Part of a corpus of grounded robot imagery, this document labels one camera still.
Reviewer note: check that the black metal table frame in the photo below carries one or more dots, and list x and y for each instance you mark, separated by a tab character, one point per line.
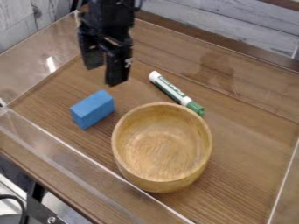
39	214

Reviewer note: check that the blue rectangular block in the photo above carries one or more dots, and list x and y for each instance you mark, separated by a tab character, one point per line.
92	109

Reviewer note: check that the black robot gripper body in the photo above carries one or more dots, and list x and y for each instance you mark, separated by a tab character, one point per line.
108	19

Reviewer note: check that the green white marker pen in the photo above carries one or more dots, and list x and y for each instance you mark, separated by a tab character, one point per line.
175	93

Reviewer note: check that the brown wooden bowl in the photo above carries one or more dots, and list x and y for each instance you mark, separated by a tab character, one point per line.
161	146

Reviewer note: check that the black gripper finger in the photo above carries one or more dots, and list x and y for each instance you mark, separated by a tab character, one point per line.
119	60
91	51

